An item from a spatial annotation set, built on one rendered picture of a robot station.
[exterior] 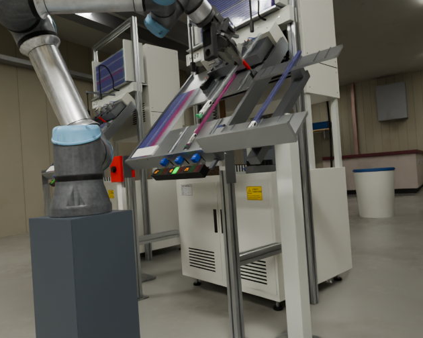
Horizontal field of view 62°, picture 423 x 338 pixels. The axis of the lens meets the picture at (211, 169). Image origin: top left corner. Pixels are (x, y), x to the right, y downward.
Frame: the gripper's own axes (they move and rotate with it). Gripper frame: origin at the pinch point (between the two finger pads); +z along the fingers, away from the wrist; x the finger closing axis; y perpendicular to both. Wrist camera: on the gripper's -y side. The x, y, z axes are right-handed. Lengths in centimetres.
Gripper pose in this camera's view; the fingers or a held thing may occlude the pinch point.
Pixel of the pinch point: (237, 64)
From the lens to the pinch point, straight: 129.6
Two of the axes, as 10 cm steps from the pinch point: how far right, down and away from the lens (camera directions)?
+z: 6.1, 5.2, 6.0
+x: -7.2, 0.6, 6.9
